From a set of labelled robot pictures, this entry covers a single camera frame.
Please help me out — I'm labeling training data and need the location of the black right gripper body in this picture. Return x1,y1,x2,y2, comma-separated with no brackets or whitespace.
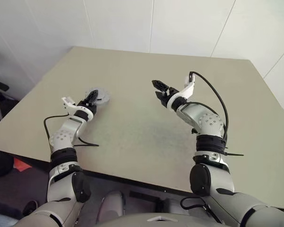
162,87,180,105

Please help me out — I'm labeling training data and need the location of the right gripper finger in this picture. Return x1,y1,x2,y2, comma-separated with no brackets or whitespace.
155,91,169,109
151,79,172,92

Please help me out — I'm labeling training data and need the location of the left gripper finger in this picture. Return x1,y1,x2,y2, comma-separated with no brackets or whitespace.
85,90,99,105

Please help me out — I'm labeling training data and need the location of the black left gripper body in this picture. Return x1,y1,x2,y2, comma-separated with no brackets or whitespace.
76,98,97,113

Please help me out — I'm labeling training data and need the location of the clear plastic lid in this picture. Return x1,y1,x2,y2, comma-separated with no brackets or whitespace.
86,87,110,101

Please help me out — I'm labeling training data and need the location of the orange red sheet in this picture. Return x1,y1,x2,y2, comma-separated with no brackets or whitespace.
12,157,32,173

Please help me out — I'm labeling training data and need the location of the grey rounded shell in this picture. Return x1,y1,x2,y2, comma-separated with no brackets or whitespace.
95,190,126,223

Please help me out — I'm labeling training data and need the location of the black bag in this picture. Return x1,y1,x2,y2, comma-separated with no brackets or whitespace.
0,150,14,178

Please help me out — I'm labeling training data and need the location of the black round object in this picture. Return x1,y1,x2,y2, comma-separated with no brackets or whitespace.
22,200,39,217

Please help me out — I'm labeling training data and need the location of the silver robot torso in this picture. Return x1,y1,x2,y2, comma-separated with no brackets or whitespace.
89,211,247,227

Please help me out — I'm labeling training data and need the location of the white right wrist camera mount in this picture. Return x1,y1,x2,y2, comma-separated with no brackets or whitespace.
168,75,196,112

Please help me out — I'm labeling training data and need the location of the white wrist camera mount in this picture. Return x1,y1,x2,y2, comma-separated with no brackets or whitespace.
61,96,96,119
168,75,196,112

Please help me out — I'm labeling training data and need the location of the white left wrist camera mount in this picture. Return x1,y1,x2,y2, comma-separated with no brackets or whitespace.
61,96,96,119

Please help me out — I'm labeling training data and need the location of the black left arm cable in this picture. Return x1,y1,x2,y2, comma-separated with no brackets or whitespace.
43,114,73,140

